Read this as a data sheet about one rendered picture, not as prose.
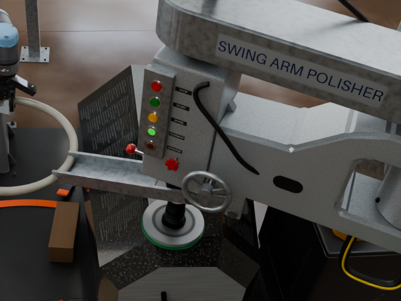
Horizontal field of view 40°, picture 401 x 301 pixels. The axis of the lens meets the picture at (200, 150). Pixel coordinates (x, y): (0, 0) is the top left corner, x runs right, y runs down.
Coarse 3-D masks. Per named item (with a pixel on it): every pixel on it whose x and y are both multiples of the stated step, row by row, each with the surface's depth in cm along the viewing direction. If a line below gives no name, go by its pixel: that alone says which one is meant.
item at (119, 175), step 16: (80, 160) 196; (96, 160) 193; (112, 160) 190; (128, 160) 188; (64, 176) 187; (80, 176) 184; (96, 176) 183; (112, 176) 189; (128, 176) 188; (144, 176) 187; (128, 192) 181; (144, 192) 178; (160, 192) 175; (176, 192) 173; (192, 192) 171
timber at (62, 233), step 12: (60, 204) 287; (72, 204) 288; (60, 216) 281; (72, 216) 282; (60, 228) 276; (72, 228) 277; (60, 240) 270; (72, 240) 271; (48, 252) 270; (60, 252) 270; (72, 252) 270
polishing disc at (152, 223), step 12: (156, 204) 195; (144, 216) 190; (156, 216) 191; (192, 216) 193; (144, 228) 187; (156, 228) 187; (168, 228) 188; (192, 228) 189; (156, 240) 184; (168, 240) 184; (180, 240) 185; (192, 240) 185
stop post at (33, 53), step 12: (36, 0) 373; (36, 12) 379; (36, 24) 385; (36, 36) 392; (24, 48) 409; (36, 48) 398; (48, 48) 413; (24, 60) 398; (36, 60) 400; (48, 60) 403
